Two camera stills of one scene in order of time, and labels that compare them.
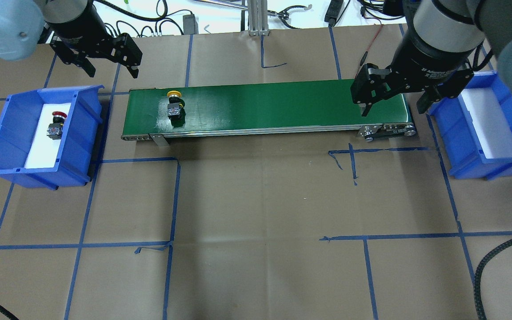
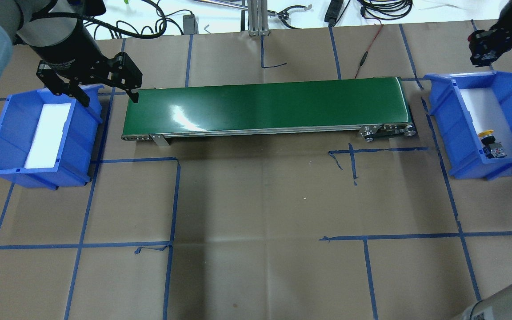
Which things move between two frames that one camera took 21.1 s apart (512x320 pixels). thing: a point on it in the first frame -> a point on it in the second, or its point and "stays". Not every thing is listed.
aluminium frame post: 257,11 stays
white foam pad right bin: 495,136 stays
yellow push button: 176,113 -> 492,150
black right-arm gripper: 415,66 -> 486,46
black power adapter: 190,25 stays
